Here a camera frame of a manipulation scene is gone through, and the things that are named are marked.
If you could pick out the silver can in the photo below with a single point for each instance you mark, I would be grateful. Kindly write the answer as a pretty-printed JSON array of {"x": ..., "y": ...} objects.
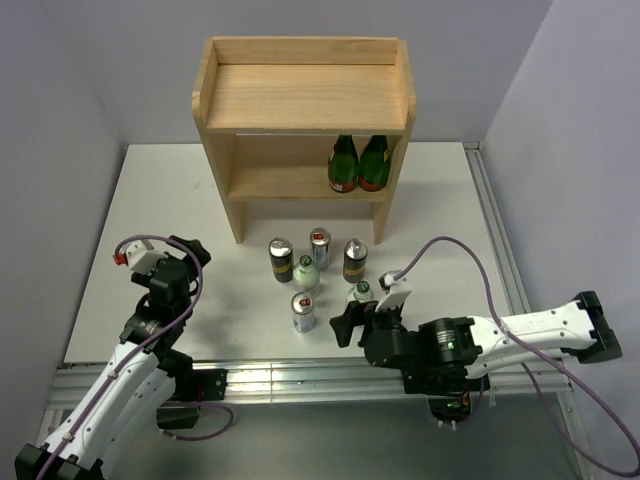
[
  {"x": 320, "y": 244},
  {"x": 303, "y": 312}
]

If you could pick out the clear bottle left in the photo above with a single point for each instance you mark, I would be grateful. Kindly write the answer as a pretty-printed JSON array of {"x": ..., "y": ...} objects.
[{"x": 306, "y": 275}]

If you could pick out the green glass bottle left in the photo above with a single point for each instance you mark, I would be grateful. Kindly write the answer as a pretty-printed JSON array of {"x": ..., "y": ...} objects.
[{"x": 343, "y": 165}]

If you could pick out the silver can rear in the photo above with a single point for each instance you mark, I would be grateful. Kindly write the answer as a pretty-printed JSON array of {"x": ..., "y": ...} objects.
[{"x": 320, "y": 244}]

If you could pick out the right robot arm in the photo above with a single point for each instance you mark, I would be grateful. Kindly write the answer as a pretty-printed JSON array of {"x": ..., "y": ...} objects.
[{"x": 457, "y": 349}]

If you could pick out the green glass bottle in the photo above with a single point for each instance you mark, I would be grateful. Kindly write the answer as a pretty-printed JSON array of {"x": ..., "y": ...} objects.
[
  {"x": 343, "y": 165},
  {"x": 374, "y": 164}
]

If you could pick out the green glass bottle right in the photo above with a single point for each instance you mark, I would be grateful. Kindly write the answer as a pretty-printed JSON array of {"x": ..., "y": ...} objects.
[{"x": 374, "y": 164}]

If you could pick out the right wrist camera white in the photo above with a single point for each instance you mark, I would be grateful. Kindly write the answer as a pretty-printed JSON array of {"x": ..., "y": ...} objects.
[{"x": 396, "y": 289}]

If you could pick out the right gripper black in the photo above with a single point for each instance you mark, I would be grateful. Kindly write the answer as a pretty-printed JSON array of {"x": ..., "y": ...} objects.
[{"x": 355, "y": 314}]

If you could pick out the clear bottle green cap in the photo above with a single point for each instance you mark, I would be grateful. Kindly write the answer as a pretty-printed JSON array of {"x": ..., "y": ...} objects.
[{"x": 361, "y": 293}]

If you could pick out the black can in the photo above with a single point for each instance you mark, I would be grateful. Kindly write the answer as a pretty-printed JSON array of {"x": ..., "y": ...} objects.
[
  {"x": 355, "y": 260},
  {"x": 281, "y": 257}
]

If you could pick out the aluminium rail frame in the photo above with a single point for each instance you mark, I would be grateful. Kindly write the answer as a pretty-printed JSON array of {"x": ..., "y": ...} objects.
[{"x": 442, "y": 214}]

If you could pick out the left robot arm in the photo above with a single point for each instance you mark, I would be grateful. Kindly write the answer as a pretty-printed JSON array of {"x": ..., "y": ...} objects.
[{"x": 143, "y": 372}]

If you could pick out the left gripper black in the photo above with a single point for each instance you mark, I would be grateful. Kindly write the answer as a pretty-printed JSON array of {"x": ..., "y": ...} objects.
[{"x": 194, "y": 245}]

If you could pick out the wooden two-tier shelf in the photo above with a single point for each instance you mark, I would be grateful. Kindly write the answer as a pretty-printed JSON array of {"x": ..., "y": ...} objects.
[{"x": 268, "y": 110}]

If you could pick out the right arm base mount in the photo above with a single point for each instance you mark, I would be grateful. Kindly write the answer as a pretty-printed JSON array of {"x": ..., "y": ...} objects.
[{"x": 450, "y": 401}]

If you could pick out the silver can front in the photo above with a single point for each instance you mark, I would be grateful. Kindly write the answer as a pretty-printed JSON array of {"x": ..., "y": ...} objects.
[{"x": 303, "y": 312}]

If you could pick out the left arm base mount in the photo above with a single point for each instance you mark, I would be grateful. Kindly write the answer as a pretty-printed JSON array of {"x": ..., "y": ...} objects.
[{"x": 195, "y": 386}]

